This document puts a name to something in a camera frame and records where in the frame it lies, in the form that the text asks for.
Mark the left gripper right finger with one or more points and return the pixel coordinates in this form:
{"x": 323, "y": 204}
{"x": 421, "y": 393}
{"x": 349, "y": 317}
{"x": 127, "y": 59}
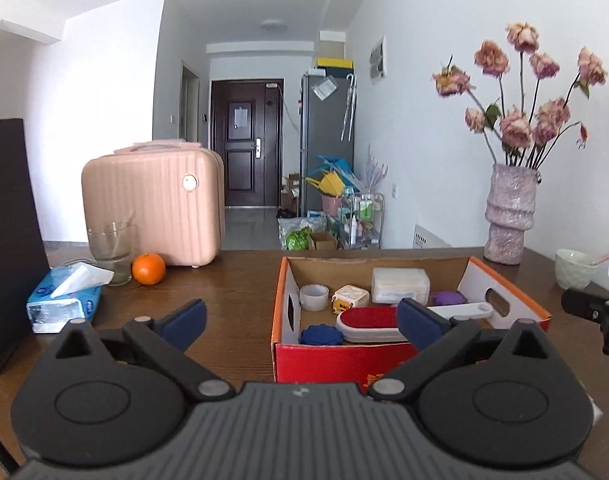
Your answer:
{"x": 440, "y": 343}

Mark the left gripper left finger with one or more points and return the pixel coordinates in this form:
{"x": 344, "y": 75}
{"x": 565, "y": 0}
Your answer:
{"x": 160, "y": 345}

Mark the purple gear lid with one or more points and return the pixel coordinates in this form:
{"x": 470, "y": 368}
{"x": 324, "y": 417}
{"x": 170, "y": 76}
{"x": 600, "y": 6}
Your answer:
{"x": 447, "y": 298}

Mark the red white lint brush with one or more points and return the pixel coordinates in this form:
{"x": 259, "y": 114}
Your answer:
{"x": 378, "y": 325}

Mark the cream cube toy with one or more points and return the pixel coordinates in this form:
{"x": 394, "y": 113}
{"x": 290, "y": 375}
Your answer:
{"x": 348, "y": 297}

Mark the blue gear lid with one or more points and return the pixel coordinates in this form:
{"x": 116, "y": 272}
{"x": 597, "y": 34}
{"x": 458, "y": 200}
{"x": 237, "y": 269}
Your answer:
{"x": 321, "y": 335}

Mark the small translucent cup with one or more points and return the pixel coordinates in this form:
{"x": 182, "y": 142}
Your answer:
{"x": 314, "y": 297}

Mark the translucent cotton swab bottle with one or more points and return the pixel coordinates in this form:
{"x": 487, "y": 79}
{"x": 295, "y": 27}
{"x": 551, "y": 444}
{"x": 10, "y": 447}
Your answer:
{"x": 391, "y": 285}

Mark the pale green bowl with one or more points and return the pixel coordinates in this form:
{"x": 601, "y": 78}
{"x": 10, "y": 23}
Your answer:
{"x": 573, "y": 269}

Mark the orange fruit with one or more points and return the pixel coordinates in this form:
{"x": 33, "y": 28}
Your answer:
{"x": 148, "y": 269}

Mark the white leaning board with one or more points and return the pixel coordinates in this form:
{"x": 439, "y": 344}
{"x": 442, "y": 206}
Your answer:
{"x": 425, "y": 239}

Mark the red cardboard box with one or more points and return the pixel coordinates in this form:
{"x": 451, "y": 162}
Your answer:
{"x": 363, "y": 364}

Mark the blue tissue pack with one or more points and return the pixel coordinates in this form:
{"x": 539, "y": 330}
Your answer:
{"x": 66, "y": 293}

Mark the clear drinking glass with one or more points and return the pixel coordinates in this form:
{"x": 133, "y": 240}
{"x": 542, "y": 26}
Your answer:
{"x": 111, "y": 247}

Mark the purple ceramic vase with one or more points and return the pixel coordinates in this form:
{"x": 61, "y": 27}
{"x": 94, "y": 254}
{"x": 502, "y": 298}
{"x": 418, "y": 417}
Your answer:
{"x": 511, "y": 206}

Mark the pink small suitcase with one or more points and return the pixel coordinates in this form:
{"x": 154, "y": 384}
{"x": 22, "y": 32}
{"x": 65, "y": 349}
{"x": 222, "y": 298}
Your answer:
{"x": 171, "y": 192}

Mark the small cardboard box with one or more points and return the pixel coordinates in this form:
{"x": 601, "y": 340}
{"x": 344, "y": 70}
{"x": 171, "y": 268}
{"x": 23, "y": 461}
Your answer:
{"x": 322, "y": 241}

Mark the black paper bag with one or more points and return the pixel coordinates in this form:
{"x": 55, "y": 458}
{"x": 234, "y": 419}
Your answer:
{"x": 23, "y": 261}

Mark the green plastic bag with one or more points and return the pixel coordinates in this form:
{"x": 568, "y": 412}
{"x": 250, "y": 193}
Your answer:
{"x": 294, "y": 232}

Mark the yellow blue folded items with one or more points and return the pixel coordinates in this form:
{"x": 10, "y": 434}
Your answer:
{"x": 333, "y": 176}

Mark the dark entrance door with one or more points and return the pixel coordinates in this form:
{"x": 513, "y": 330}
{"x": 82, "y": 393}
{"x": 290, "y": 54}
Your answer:
{"x": 246, "y": 131}

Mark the grey refrigerator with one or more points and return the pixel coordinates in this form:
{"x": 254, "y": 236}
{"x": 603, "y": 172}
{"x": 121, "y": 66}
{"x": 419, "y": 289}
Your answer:
{"x": 322, "y": 121}

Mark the yellow box on fridge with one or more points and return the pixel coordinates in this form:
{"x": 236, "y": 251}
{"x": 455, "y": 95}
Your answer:
{"x": 339, "y": 63}

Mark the white round ceiling lamp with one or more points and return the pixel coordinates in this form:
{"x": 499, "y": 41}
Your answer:
{"x": 273, "y": 25}

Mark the wire storage rack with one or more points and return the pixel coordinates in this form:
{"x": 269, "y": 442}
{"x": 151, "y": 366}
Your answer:
{"x": 362, "y": 218}

